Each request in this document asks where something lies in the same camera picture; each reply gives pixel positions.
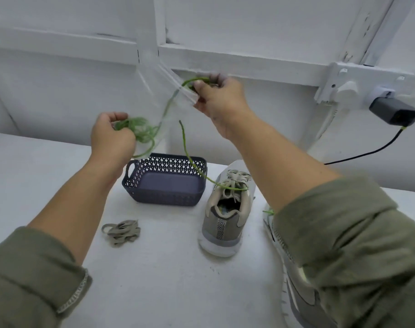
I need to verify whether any person's left hand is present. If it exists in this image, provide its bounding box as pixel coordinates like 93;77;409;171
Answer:
90;112;137;180

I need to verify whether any person's right hand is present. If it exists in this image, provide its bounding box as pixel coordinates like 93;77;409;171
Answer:
192;73;254;141

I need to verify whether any green shoelace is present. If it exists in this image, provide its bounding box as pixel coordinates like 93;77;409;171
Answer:
178;76;275;216
113;91;181;160

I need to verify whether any clear plastic bag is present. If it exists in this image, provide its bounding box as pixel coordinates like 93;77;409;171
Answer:
135;58;202;158

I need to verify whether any beige shoelace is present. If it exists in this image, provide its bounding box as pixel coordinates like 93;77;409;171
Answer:
101;219;142;246
224;170;254;195

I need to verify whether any gray sneaker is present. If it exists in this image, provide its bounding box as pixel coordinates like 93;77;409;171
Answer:
262;205;340;328
198;159;257;258

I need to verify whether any person's left forearm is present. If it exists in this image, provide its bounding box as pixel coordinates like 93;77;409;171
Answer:
0;160;124;328

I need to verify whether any person's right forearm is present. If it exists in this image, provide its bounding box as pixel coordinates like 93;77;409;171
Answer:
224;109;415;328

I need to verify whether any dark plastic lattice basket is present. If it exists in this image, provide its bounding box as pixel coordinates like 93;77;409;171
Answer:
122;153;208;206

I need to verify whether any white plug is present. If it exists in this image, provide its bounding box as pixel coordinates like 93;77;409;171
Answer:
331;80;363;111

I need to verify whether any gray charger adapter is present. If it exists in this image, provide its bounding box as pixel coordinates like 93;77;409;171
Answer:
369;95;415;127

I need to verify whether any white cable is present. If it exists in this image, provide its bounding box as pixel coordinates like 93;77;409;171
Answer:
309;106;340;148

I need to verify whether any black cable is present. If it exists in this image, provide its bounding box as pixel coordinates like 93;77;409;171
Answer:
324;126;407;166

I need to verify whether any white wall socket plate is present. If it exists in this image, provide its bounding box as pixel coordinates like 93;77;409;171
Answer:
314;62;415;112

